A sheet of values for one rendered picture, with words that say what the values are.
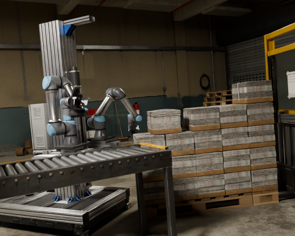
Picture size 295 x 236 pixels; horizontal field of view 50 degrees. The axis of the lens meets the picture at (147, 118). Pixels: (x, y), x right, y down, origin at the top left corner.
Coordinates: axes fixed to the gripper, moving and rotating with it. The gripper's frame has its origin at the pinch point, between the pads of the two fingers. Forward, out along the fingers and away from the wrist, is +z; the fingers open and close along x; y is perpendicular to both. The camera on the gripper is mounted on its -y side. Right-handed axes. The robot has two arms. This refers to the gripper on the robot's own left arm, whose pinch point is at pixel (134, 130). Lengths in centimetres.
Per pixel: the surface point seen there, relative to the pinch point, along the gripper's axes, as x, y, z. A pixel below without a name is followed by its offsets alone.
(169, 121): 32, 10, 43
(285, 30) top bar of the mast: 168, 96, 31
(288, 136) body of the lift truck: 182, -23, 4
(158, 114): 22, 18, 44
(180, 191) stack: 38, -61, 45
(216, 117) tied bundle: 80, 10, 44
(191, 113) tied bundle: 55, 16, 41
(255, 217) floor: 101, -85, 74
